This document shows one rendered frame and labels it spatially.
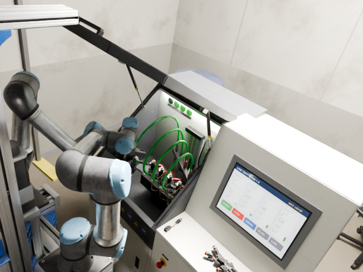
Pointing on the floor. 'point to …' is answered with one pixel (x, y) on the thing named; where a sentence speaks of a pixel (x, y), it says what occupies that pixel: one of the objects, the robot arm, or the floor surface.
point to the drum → (205, 75)
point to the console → (215, 157)
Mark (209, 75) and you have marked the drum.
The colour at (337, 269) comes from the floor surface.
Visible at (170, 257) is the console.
